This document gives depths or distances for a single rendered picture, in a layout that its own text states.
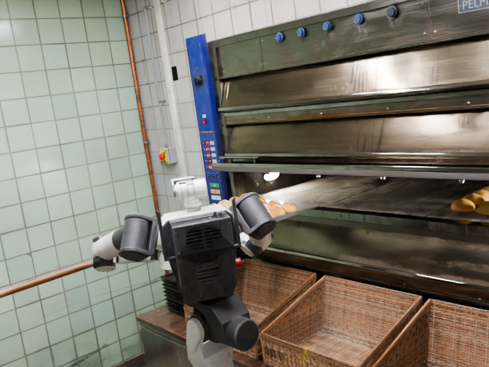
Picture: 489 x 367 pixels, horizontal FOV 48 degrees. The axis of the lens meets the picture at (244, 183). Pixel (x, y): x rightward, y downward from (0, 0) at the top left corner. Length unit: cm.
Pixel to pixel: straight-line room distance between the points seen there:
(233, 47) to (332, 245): 118
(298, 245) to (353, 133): 71
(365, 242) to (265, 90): 92
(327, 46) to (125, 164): 179
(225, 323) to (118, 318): 205
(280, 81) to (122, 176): 147
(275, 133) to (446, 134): 97
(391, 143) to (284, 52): 74
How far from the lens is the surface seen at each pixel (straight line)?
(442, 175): 216
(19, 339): 372
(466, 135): 226
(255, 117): 298
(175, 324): 322
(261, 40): 291
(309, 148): 271
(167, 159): 360
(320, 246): 282
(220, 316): 199
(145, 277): 400
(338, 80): 257
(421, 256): 249
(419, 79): 232
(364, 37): 249
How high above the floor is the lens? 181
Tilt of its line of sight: 9 degrees down
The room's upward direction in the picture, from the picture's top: 8 degrees counter-clockwise
